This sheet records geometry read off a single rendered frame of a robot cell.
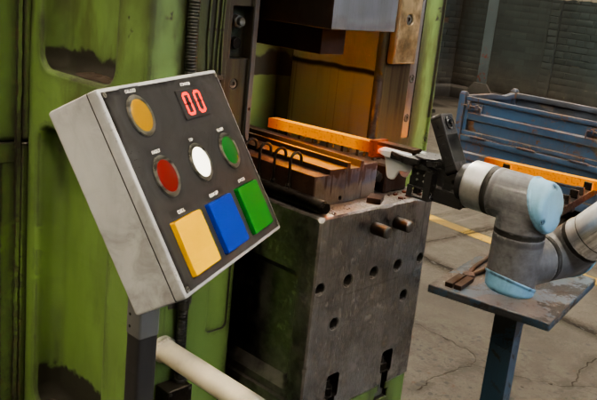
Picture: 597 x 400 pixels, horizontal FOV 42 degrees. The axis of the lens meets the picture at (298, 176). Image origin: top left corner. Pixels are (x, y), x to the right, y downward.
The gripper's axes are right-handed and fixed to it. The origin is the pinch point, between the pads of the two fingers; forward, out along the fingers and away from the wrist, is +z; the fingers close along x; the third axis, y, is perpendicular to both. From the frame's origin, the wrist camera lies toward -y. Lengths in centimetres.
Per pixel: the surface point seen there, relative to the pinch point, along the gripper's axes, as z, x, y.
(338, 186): 7.2, -5.0, 9.5
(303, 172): 10.7, -12.2, 6.8
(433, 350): 53, 124, 105
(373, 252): 1.0, 2.1, 23.2
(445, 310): 73, 162, 105
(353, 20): 7.7, -6.5, -24.2
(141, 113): -9, -66, -12
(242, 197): -9.4, -47.3, 1.9
